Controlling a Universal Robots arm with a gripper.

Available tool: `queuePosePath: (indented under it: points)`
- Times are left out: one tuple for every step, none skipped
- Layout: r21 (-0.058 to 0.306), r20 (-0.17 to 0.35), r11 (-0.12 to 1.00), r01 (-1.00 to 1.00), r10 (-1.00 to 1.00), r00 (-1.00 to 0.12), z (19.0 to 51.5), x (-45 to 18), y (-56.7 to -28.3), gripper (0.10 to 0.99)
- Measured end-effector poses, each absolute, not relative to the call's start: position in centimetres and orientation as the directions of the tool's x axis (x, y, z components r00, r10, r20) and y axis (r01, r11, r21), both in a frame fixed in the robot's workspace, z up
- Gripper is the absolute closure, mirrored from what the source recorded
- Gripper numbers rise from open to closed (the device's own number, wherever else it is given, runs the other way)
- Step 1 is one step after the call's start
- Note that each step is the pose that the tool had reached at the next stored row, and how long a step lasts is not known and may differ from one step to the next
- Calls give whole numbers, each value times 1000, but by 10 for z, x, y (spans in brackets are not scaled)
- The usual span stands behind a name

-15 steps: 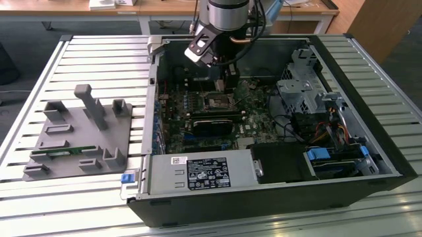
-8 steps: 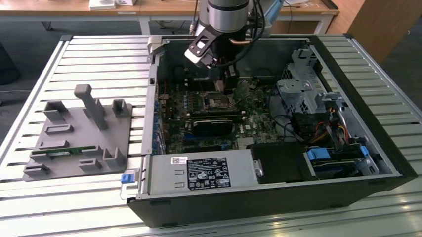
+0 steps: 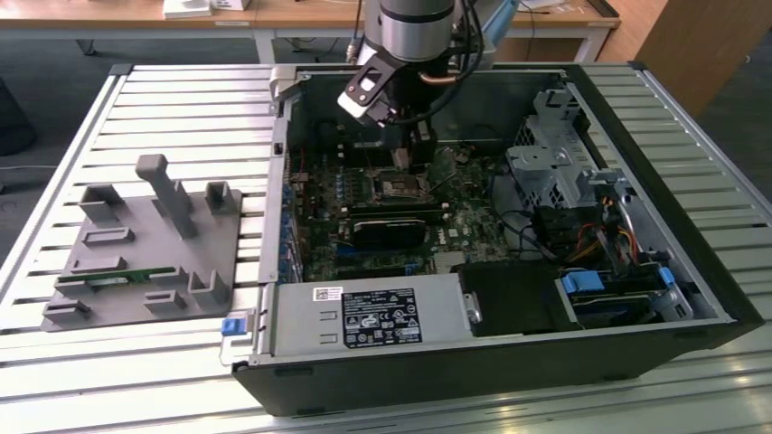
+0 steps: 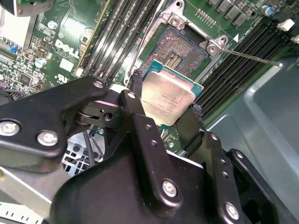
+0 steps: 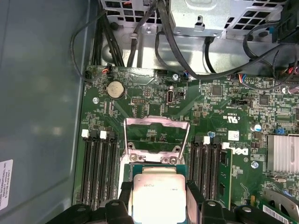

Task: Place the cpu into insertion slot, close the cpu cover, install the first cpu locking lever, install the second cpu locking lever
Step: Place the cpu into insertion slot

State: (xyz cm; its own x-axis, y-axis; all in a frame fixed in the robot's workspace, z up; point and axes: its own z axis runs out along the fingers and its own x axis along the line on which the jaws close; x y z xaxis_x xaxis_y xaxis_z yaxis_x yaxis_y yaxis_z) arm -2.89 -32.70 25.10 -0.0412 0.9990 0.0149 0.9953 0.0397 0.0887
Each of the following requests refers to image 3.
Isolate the metal socket cover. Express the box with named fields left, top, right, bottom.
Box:
left=431, top=145, right=473, bottom=183

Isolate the CPU socket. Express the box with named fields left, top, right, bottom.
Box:
left=368, top=167, right=431, bottom=203

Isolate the silver drive cage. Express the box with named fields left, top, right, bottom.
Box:
left=503, top=88, right=608, bottom=210

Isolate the green motherboard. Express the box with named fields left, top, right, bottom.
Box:
left=283, top=143, right=513, bottom=281

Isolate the black graphics card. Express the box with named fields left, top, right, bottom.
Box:
left=348, top=215, right=428, bottom=250

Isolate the silver chipset heatsink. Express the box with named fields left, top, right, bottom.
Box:
left=432, top=251, right=471, bottom=275

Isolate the blue disk carrier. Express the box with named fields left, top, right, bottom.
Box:
left=559, top=269, right=605, bottom=297

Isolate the wooden cabinet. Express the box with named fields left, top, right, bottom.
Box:
left=627, top=0, right=772, bottom=119

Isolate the silver power supply unit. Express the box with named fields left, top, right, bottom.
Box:
left=269, top=273, right=477, bottom=361

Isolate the grey parts rack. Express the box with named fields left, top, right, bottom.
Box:
left=39, top=153, right=247, bottom=335

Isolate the wooden desk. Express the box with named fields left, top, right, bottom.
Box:
left=0, top=0, right=623, bottom=64

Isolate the green RAM stick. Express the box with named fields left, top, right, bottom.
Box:
left=83, top=267, right=177, bottom=287

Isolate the black PC case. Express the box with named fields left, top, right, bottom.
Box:
left=232, top=61, right=768, bottom=418

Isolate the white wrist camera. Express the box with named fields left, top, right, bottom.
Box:
left=336, top=62, right=397, bottom=126

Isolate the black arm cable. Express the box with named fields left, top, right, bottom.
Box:
left=449, top=0, right=487, bottom=87

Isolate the grey case handle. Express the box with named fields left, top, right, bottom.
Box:
left=267, top=65, right=307, bottom=104

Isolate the coloured wire bundle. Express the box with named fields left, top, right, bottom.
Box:
left=565, top=224, right=641, bottom=264

